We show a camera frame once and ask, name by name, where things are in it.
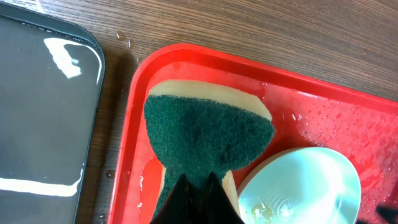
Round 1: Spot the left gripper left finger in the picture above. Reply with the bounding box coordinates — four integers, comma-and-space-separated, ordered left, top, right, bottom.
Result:
150, 174, 201, 224

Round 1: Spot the green yellow sponge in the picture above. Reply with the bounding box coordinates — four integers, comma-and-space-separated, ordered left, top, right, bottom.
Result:
144, 80, 275, 214

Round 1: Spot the light blue top plate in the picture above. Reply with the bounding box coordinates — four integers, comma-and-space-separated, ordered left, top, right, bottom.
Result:
238, 147, 361, 224

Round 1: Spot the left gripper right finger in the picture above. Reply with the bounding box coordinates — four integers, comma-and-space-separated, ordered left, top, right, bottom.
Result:
198, 172, 244, 224

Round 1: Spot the red plastic tray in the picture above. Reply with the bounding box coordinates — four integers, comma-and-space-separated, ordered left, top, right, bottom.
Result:
108, 44, 397, 223

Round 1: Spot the black water tray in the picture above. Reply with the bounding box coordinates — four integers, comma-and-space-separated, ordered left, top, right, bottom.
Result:
1, 2, 105, 223

